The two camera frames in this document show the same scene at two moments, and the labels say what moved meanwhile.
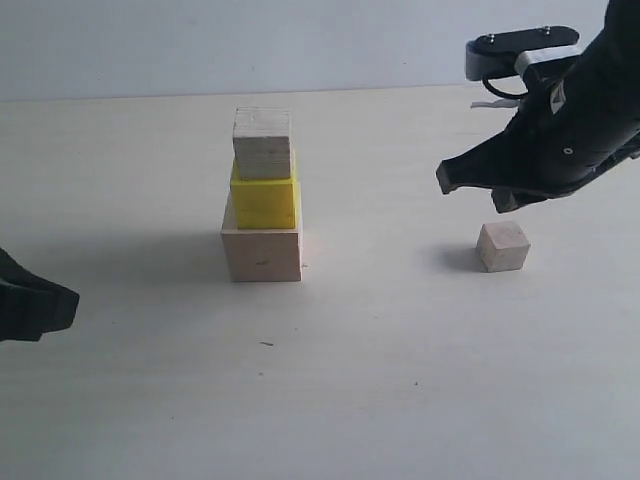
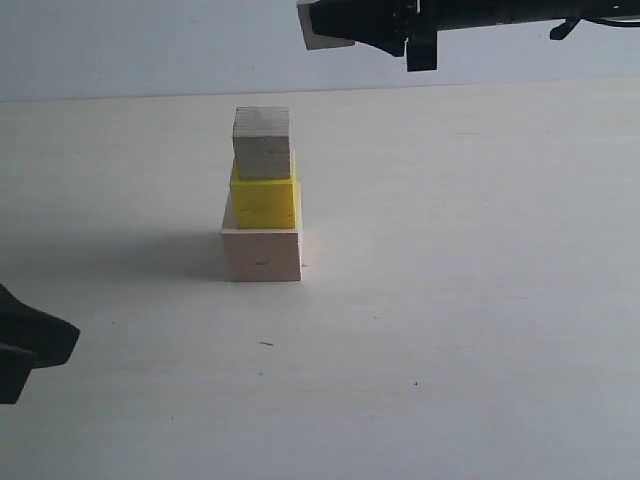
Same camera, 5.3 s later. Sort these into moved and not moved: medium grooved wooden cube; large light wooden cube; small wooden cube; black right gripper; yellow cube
Moved: small wooden cube; black right gripper
Not moved: large light wooden cube; medium grooved wooden cube; yellow cube
